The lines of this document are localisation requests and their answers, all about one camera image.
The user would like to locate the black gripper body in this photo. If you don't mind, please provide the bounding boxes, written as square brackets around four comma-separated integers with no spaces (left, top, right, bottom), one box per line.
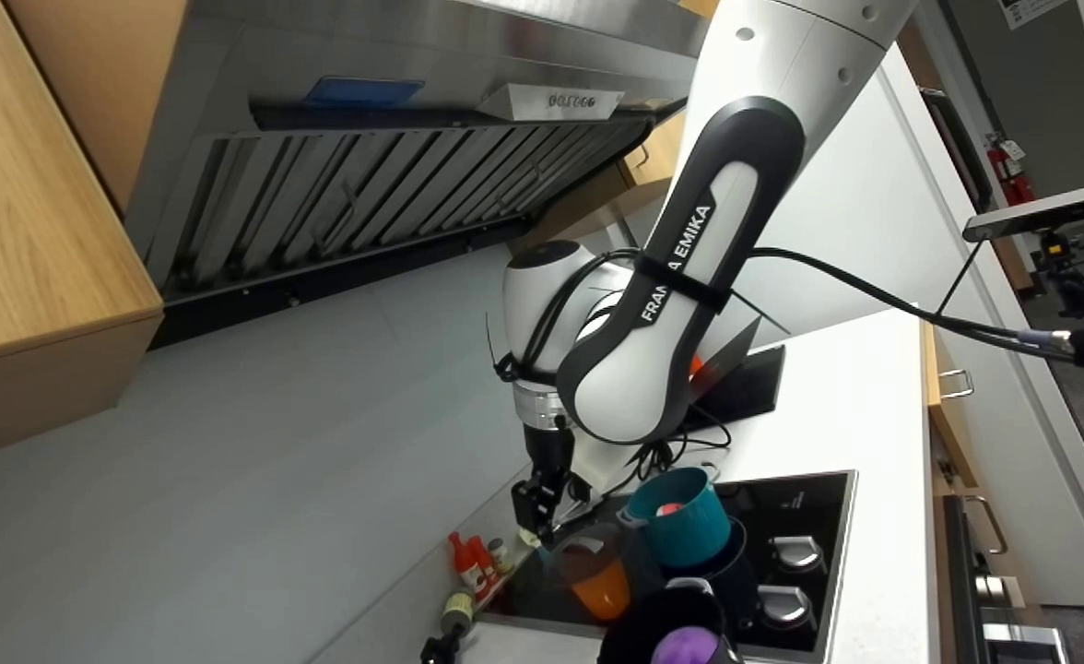
[516,421,577,497]

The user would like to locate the dark glass pot lid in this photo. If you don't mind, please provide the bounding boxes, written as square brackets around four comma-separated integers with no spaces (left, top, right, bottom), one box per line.
[550,523,632,587]

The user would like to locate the teal blue pot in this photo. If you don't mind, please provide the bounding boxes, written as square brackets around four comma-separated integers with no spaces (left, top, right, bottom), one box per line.
[616,464,738,571]

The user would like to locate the red bottle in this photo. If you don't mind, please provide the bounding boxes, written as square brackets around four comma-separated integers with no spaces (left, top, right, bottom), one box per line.
[441,529,510,610]

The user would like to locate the orange plastic cup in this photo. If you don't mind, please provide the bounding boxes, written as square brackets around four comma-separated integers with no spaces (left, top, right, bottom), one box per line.
[565,552,634,629]

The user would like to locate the dark bottle with label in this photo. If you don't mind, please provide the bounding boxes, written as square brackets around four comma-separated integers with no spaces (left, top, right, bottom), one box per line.
[418,587,478,664]

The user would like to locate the black mug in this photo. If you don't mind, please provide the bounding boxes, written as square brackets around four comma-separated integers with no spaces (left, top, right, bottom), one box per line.
[596,571,746,664]

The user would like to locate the purple round object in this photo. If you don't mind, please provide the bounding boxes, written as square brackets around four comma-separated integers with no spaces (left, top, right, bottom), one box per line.
[645,623,730,664]

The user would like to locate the silver cooktop knob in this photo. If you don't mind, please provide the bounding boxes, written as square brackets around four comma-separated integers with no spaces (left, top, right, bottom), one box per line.
[767,532,831,579]
[751,579,818,636]

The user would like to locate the black glass cooktop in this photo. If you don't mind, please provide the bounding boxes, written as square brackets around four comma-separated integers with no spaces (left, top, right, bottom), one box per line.
[488,464,864,664]

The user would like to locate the wooden upper cabinet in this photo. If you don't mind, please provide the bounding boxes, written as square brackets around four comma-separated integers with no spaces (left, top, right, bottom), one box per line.
[525,107,695,246]

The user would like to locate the stainless steel range hood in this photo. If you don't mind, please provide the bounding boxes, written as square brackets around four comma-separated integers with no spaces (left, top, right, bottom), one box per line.
[123,0,724,350]

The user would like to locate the wooden lower cabinets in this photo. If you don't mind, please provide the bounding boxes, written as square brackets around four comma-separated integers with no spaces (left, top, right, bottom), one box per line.
[919,310,1068,664]

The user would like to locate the silver oven knob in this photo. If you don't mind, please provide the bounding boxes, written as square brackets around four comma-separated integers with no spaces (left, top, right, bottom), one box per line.
[968,570,1015,610]

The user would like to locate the black oven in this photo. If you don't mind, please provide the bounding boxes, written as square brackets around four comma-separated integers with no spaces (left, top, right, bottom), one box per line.
[931,492,1084,664]

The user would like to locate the red fire extinguisher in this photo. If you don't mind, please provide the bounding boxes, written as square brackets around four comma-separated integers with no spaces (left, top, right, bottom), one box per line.
[983,134,1040,211]

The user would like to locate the large light wood cabinet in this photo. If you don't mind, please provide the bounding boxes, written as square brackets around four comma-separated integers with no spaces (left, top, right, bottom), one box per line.
[0,0,199,469]

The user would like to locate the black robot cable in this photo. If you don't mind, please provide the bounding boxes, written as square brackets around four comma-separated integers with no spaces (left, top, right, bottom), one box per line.
[490,240,1084,383]

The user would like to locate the metal cabinet handle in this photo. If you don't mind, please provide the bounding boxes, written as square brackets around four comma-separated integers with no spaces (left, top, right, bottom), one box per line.
[956,485,1015,560]
[931,362,978,405]

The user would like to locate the silver oven handle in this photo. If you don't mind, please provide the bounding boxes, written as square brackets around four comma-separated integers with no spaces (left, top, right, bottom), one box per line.
[978,616,1072,664]

